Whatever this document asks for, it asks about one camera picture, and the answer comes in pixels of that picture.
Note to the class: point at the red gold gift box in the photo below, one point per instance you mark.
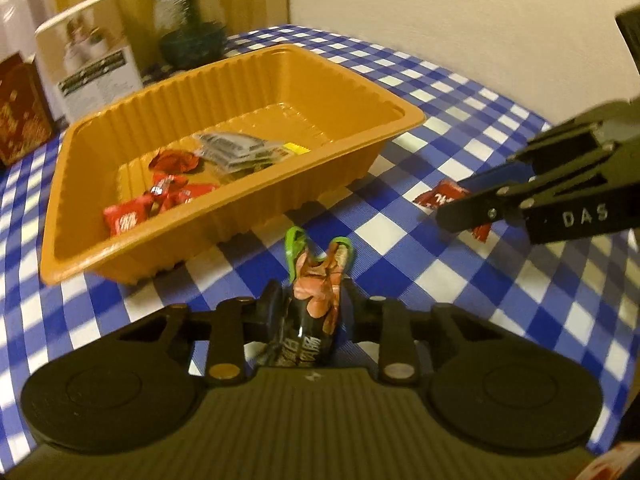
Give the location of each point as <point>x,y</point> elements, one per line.
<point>26,121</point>

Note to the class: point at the green glass terrarium jar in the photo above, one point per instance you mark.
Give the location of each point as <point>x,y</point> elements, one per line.
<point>190,33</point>

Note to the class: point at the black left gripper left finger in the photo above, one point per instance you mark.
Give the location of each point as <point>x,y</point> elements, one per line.
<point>237,322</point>

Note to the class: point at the large red candy packet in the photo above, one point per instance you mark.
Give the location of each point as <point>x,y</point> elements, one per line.
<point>174,162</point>

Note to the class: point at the small red candy packet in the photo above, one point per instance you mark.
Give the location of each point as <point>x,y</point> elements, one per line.
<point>164,190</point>

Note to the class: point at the clear pastry packet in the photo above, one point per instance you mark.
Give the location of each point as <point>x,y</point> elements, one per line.
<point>236,152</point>

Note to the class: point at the orange plastic tray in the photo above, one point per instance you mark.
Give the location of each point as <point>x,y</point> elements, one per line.
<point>272,129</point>

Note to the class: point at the white humidifier box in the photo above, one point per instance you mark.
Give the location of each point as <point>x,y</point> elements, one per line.
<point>87,57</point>

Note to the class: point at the green black nut packet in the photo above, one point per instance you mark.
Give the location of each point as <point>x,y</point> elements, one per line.
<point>311,313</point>

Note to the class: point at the yellow green candy packet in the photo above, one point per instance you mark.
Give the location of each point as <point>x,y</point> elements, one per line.
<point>295,148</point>

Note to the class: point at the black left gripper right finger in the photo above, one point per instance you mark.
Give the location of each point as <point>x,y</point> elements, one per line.
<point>385,321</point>

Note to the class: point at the small orange red candy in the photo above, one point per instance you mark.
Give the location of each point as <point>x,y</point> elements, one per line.
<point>190,192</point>

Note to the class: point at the blue white checkered tablecloth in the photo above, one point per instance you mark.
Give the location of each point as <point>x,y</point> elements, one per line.
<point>580,298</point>

